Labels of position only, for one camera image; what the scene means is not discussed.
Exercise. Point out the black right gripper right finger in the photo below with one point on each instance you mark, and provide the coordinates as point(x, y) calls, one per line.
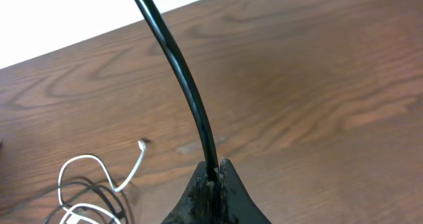
point(233, 205)

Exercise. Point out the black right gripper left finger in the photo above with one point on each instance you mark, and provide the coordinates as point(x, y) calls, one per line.
point(196, 202)

